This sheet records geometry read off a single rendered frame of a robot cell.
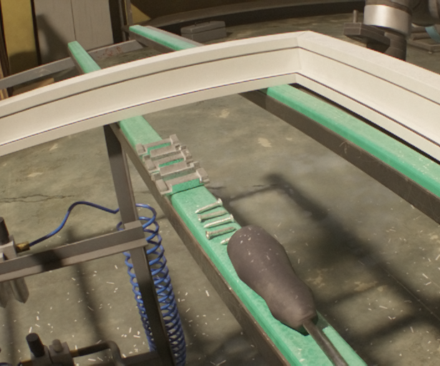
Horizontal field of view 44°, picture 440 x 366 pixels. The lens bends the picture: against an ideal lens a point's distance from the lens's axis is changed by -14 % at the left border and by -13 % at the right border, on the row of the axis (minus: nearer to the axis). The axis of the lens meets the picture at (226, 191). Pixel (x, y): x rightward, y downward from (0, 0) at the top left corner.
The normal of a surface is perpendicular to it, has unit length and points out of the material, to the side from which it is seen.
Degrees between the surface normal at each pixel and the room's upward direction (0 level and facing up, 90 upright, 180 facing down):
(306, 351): 0
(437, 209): 90
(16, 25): 90
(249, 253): 33
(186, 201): 0
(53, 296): 0
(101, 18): 90
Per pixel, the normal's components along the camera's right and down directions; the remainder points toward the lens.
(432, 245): -0.13, -0.91
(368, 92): -0.94, 0.24
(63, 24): 0.33, 0.35
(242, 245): -0.68, -0.58
